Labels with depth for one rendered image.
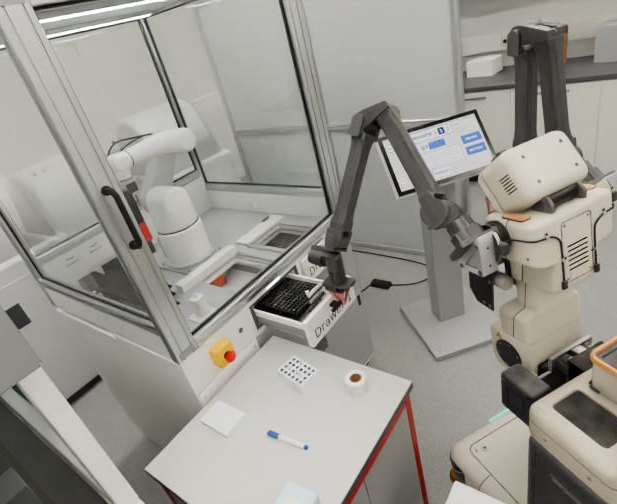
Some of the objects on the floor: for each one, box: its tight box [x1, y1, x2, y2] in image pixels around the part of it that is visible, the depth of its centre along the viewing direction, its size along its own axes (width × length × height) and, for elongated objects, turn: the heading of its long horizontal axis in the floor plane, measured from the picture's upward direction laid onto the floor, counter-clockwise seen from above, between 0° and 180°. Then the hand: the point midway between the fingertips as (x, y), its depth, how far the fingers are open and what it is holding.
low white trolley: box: [145, 336, 428, 504], centre depth 148 cm, size 58×62×76 cm
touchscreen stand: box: [401, 182, 499, 362], centre depth 234 cm, size 50×45×102 cm
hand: (343, 301), depth 152 cm, fingers closed, pressing on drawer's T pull
